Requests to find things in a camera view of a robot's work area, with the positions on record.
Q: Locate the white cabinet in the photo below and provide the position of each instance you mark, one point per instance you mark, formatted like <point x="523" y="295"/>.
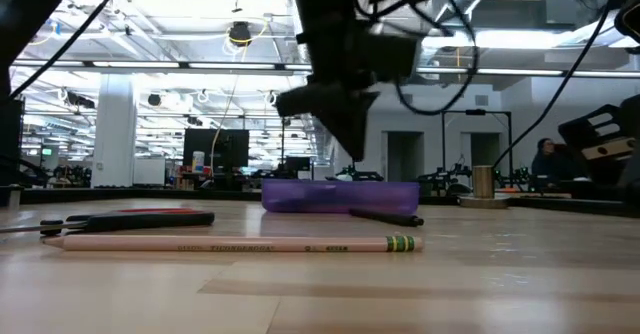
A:
<point x="149" y="171"/>

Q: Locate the small black monitor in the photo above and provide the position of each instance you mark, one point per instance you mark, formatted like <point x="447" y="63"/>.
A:
<point x="298" y="164"/>

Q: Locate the black metal frame stand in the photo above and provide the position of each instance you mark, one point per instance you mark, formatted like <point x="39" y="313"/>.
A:
<point x="475" y="111"/>

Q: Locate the natural wood pencil green ferrule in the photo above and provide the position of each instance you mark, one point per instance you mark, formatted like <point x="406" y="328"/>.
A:
<point x="225" y="244"/>

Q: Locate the black aluminium table frame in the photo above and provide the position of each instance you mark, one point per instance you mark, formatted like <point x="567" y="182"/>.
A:
<point x="125" y="194"/>

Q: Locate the long ceiling light rail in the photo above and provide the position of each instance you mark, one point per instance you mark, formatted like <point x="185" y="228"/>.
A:
<point x="135" y="64"/>

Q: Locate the person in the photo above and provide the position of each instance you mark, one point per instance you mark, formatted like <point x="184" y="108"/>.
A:
<point x="547" y="161"/>

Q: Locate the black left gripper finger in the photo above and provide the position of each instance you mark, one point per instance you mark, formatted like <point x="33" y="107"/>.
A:
<point x="345" y="129"/>
<point x="362" y="124"/>

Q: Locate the metal cylinder on disc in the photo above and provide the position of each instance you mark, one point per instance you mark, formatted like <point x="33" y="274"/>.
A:
<point x="483" y="181"/>

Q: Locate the small round ceiling device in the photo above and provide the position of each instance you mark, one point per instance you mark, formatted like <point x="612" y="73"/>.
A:
<point x="154" y="99"/>

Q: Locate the black background robot arm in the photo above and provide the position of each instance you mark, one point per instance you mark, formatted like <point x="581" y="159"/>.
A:
<point x="440" y="176"/>
<point x="360" y="175"/>
<point x="520" y="178"/>

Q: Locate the white square column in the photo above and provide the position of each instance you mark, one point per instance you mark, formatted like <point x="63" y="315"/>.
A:
<point x="114" y="139"/>

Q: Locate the purple plastic supply box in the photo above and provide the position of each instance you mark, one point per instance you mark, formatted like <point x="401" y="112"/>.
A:
<point x="325" y="197"/>

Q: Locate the white canister blue lid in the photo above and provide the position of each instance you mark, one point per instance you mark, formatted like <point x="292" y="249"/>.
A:
<point x="198" y="163"/>

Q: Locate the large black monitor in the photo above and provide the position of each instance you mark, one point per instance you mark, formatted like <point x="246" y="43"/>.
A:
<point x="220" y="149"/>

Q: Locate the black matte pen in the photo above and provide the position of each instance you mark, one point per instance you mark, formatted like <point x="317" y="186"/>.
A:
<point x="390" y="218"/>

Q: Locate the black ceiling device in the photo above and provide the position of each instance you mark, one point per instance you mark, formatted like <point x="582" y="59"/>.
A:
<point x="240" y="33"/>

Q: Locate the black equipment rack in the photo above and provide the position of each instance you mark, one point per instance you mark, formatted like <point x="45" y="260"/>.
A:
<point x="11" y="139"/>

